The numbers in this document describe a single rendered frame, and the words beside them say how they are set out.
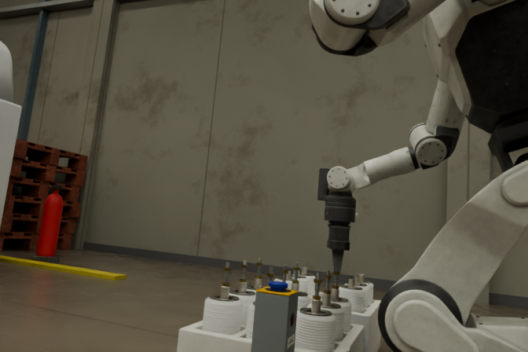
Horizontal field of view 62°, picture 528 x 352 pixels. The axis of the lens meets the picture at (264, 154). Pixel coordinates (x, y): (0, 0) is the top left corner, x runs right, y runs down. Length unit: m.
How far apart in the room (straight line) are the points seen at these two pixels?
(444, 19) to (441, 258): 0.44
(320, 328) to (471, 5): 0.72
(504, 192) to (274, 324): 0.48
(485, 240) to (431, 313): 0.16
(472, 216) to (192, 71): 4.25
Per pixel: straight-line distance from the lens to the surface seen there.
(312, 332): 1.06
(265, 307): 0.91
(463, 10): 0.88
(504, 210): 0.86
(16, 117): 3.60
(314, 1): 0.70
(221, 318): 1.14
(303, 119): 4.20
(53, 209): 3.87
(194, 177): 4.56
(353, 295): 1.60
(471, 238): 0.88
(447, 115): 1.24
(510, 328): 0.90
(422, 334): 0.84
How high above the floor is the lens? 0.44
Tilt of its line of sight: 9 degrees up
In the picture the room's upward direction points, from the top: 5 degrees clockwise
